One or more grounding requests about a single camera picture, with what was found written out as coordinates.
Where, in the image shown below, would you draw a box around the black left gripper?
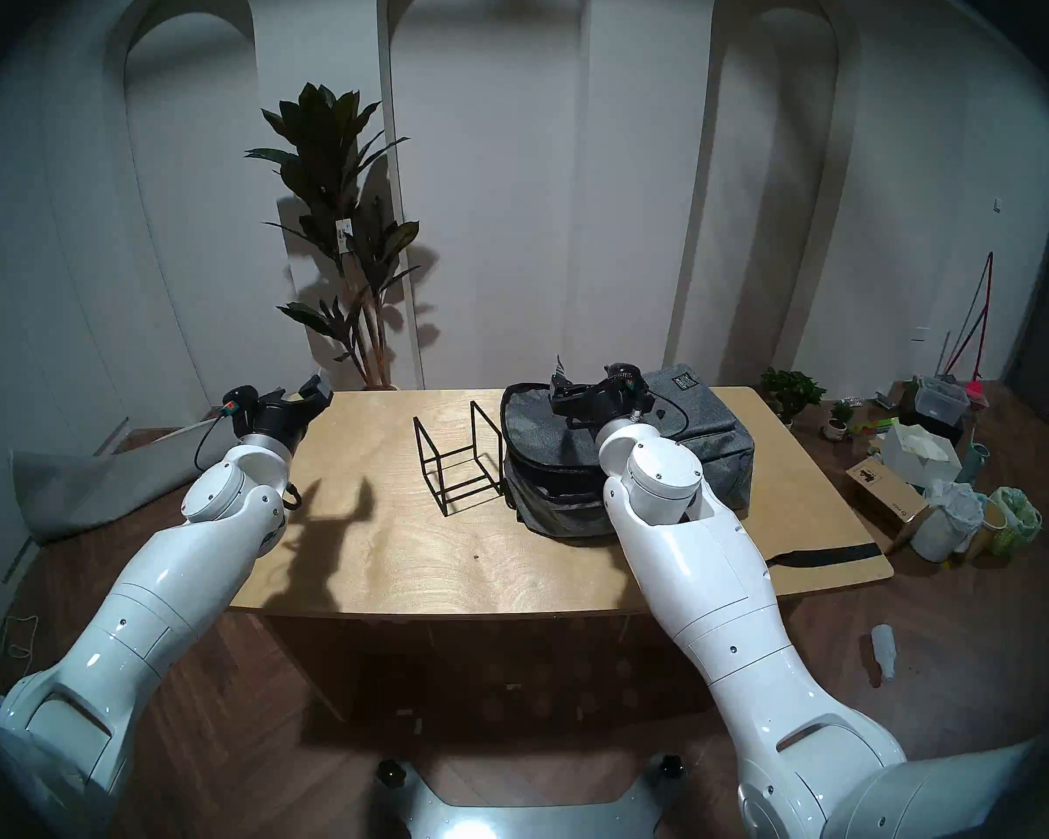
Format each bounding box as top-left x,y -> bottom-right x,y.
247,371 -> 336,451

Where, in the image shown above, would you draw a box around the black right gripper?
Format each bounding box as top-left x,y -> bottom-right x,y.
547,353 -> 654,429

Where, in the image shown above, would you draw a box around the grey black backpack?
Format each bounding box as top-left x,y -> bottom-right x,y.
500,363 -> 875,569

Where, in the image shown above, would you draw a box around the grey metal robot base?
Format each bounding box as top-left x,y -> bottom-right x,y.
376,754 -> 687,839

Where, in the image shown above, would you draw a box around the small bushy potted plant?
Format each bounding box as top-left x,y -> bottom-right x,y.
759,367 -> 827,427

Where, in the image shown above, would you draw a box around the rolled grey carpet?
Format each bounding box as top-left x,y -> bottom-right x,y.
10,400 -> 246,545

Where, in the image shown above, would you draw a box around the tall potted leafy plant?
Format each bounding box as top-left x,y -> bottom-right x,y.
245,83 -> 422,391

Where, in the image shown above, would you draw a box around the brown cardboard box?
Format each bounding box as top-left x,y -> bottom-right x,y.
846,457 -> 929,532

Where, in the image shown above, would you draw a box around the black storage box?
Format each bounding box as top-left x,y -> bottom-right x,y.
897,383 -> 964,447

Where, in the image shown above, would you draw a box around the white open box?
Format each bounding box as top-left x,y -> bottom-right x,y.
881,422 -> 962,489

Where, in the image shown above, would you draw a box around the clear plastic container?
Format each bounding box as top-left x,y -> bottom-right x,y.
914,376 -> 969,426

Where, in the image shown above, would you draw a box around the white bagged waste bin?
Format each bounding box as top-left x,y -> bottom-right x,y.
911,479 -> 987,564

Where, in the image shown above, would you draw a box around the white plastic bottle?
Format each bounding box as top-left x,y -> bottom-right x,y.
870,624 -> 900,683

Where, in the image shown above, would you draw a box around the brown bucket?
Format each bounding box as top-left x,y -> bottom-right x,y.
966,496 -> 1008,560

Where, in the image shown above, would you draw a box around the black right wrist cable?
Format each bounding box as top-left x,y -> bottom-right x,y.
647,392 -> 691,447

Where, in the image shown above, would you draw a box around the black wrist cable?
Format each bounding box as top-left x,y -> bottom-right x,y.
647,392 -> 691,447
192,412 -> 230,473

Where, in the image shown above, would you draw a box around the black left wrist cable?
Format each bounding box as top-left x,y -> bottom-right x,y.
192,412 -> 230,473

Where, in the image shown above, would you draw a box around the black wire book stand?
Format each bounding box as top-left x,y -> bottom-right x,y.
413,400 -> 504,517

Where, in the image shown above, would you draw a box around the tangled floor cables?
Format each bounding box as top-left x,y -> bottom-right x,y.
0,575 -> 49,681

